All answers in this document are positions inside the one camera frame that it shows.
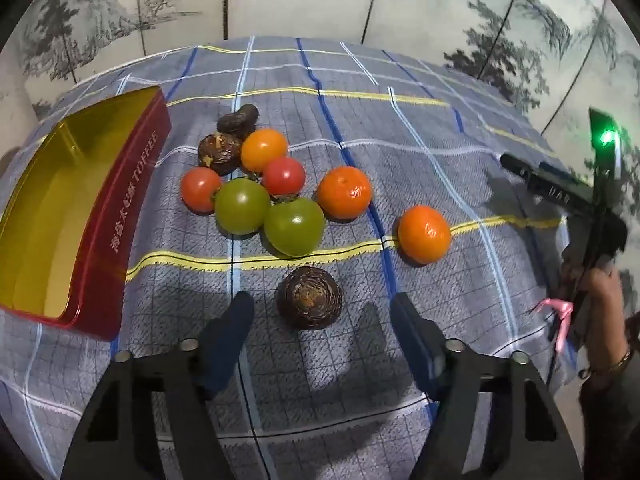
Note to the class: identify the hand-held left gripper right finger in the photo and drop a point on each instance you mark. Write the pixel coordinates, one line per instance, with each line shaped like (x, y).
(410, 332)

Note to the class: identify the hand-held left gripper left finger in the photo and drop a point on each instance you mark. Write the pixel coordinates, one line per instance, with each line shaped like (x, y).
(231, 332)

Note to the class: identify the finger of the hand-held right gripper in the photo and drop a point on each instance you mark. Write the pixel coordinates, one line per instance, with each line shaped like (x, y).
(545, 185)
(557, 171)

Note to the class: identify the round dark passion fruit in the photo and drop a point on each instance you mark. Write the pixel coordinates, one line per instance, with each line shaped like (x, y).
(309, 297)

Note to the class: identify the orange mandarin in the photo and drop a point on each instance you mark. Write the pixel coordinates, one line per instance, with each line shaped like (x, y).
(344, 192)
(424, 234)

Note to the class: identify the green tomato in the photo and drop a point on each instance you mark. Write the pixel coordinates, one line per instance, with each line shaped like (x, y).
(293, 227)
(241, 206)

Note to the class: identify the red tomato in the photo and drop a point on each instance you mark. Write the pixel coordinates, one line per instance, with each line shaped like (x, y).
(283, 176)
(200, 190)

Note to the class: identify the cracked dark passion fruit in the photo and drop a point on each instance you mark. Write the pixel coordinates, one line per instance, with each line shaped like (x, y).
(217, 155)

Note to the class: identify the orange tomato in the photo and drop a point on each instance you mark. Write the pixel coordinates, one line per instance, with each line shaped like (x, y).
(264, 150)

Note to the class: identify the dark brown wrinkled avocado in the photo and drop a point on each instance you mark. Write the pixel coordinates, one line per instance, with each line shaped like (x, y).
(237, 122)

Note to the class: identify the red and gold tin box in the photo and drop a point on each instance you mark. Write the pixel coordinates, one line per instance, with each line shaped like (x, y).
(50, 200)

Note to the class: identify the person's right hand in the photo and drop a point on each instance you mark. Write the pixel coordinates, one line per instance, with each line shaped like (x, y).
(602, 310)

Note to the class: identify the pink ribbon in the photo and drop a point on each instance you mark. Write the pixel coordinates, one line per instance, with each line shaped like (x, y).
(561, 317)

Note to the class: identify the blue plaid blanket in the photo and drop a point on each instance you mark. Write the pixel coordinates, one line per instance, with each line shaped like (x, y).
(350, 125)

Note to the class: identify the ink painting folding screen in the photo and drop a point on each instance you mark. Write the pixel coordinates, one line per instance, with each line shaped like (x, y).
(425, 5)

